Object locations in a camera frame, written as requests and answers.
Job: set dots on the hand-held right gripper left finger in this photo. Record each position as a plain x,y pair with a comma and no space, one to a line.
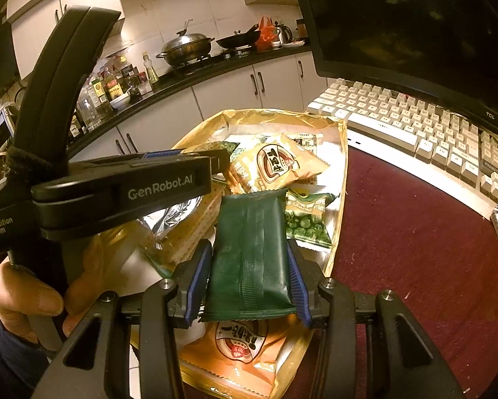
199,286

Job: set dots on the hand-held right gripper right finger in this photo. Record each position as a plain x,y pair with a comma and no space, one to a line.
296,286

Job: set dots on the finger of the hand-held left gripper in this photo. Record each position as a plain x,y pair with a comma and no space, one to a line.
165,156
219,161

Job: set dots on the green dotted snack packet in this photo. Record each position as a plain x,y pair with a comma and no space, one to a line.
219,147

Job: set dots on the yellow round logo snack packet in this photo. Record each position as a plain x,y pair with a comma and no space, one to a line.
273,164

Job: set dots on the dark green snack packet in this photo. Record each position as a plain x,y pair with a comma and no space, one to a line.
249,257

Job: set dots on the gold foil tray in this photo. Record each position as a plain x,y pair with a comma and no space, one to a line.
253,115

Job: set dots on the green pea snack packet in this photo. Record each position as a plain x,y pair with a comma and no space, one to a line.
309,220

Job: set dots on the orange snack packet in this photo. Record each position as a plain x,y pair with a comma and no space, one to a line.
232,365

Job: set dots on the person's left forearm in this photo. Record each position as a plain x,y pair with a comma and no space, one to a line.
8,361

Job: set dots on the person's left hand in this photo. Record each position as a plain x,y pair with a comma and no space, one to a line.
20,295

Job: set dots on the pale cracker packet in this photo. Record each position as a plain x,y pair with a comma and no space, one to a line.
190,237

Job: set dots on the silver foil wrapper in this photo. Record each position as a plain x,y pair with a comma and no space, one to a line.
170,218

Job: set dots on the small white bowl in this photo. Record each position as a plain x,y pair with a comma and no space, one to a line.
120,103

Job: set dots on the white lower kitchen cabinets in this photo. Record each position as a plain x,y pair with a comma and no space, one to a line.
228,91

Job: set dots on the white kitchen cabinets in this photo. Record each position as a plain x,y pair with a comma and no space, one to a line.
37,20
228,91

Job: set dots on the black kitchen counter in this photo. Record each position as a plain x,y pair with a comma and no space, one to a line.
178,81

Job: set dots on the barcode labelled biscuit packet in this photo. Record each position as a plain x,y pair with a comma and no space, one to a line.
307,143

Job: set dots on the row of condiment bottles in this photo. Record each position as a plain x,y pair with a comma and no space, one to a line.
107,87

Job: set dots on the gas stove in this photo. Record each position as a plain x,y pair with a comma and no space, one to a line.
215,59

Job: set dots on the dark red table cloth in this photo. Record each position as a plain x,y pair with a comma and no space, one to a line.
398,266

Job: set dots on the steel wok with lid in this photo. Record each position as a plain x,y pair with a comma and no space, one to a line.
186,48

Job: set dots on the black frying pan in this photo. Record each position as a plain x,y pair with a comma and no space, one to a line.
236,41

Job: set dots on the orange plastic bag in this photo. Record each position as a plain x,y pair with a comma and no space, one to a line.
266,35

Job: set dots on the small plate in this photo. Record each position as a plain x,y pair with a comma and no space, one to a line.
294,43

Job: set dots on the steel kettle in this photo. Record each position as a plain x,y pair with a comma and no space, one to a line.
283,33

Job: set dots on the brown jar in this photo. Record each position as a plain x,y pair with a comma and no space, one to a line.
301,29

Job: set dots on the white computer keyboard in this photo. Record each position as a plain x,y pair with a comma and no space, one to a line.
398,129

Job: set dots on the white upper kitchen cabinets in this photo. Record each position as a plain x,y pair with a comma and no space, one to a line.
37,20

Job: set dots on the black computer monitor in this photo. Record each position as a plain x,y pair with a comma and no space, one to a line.
398,16

